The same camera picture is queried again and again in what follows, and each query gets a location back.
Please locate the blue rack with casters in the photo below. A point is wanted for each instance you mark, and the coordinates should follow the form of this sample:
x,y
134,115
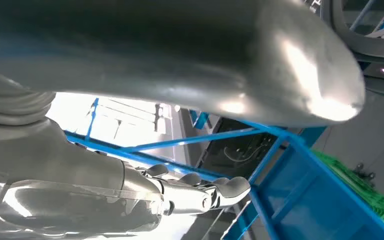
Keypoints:
x,y
311,198

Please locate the black flat object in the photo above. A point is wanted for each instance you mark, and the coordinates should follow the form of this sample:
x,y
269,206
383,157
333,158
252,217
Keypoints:
x,y
238,145

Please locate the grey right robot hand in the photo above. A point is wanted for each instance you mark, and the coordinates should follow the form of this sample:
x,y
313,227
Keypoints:
x,y
178,49

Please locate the green plastic crate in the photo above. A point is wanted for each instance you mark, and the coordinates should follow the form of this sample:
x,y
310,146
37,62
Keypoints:
x,y
377,205

